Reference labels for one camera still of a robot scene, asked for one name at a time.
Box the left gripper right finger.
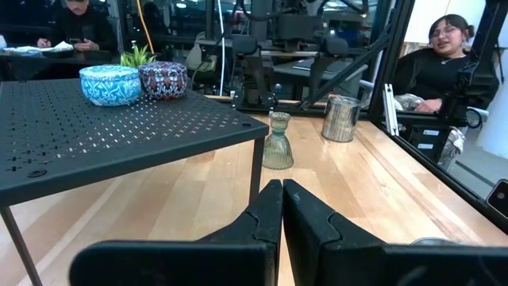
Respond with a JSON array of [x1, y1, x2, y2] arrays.
[[283, 179, 508, 286]]

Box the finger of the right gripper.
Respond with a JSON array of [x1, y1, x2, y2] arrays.
[[307, 36, 351, 102], [232, 34, 265, 96]]

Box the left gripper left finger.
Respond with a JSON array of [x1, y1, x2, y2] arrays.
[[69, 179, 283, 286]]

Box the clear glass cup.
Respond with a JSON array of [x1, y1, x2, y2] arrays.
[[261, 110, 295, 171]]

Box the blue patterned candle tin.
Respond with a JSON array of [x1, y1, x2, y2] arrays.
[[79, 64, 143, 107]]

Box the grey desk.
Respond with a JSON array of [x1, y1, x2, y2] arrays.
[[272, 58, 368, 100]]

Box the silver aluminium extrusion piece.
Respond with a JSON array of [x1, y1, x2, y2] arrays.
[[383, 83, 400, 137]]

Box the person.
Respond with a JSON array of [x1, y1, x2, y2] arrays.
[[391, 14, 501, 168], [37, 0, 118, 52]]

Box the green plant white pot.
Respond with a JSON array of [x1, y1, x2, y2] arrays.
[[120, 42, 158, 68]]

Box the black control box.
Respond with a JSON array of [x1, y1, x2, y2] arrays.
[[408, 125, 453, 164]]

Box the black perforated metal shelf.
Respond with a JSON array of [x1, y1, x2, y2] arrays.
[[0, 77, 270, 286]]

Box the black phone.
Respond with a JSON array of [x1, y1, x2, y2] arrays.
[[486, 178, 508, 218]]

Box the black desk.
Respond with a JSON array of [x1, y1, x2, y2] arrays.
[[0, 39, 116, 80]]

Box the white papers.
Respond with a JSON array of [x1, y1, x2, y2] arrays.
[[3, 41, 75, 55]]

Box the black aluminium table frame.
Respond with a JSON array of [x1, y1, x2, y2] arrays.
[[204, 0, 508, 235]]

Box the yellow cable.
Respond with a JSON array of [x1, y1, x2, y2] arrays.
[[136, 0, 156, 55]]

